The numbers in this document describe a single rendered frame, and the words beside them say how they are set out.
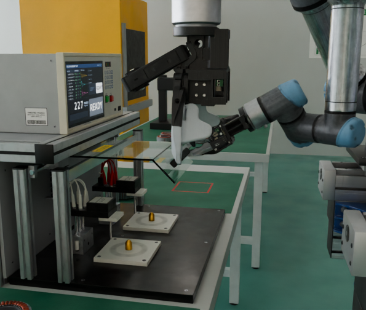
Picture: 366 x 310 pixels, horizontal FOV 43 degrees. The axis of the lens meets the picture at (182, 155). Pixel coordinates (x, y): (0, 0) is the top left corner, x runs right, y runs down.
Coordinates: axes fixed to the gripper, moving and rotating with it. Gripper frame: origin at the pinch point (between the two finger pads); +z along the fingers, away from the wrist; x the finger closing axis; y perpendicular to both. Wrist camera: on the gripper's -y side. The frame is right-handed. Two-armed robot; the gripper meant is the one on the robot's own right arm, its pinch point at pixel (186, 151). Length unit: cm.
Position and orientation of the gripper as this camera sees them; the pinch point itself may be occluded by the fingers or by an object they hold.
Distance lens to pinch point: 131.7
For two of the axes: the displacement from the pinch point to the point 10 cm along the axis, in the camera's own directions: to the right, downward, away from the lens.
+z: -8.5, 4.5, 2.8
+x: 4.9, 8.7, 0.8
